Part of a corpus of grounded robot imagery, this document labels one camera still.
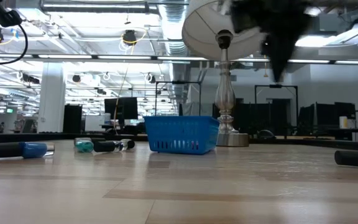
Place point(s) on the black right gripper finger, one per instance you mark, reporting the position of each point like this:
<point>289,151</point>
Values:
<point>278,56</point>

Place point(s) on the glass nail polish bottle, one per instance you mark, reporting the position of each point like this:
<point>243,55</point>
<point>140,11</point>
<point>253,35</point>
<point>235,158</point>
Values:
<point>353,158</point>

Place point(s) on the small clear nail polish bottle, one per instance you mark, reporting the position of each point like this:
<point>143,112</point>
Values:
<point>130,143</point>

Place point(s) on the teal nail polish bottle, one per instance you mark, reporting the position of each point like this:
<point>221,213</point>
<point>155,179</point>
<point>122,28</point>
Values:
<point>84,146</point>

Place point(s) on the blue nail polish bottle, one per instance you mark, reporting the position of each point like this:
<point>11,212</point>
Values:
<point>33,150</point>

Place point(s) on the silver table lamp white shade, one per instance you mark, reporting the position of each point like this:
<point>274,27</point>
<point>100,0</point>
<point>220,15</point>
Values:
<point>225,93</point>

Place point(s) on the grey dome object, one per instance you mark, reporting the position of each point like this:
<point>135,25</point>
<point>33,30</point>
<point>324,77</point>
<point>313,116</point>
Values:
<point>266,134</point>

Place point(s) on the black desk monitors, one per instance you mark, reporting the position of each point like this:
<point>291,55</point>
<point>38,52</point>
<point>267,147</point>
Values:
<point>343,113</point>

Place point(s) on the white paper roll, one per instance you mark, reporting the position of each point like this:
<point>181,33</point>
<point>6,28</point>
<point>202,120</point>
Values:
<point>343,122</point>

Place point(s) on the blue plastic basket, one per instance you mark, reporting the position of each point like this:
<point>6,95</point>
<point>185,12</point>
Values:
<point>179,133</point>

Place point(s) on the black computer monitor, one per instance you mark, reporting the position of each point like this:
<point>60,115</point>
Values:
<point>126,107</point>

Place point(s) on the black cabinet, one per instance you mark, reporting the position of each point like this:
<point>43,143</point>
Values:
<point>72,118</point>

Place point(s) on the white building column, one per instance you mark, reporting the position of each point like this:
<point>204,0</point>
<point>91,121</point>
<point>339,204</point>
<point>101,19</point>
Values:
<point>51,105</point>

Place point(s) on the silver ventilation duct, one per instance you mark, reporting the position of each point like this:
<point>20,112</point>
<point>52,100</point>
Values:
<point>174,18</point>

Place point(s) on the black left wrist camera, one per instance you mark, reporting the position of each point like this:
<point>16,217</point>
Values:
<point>8,18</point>

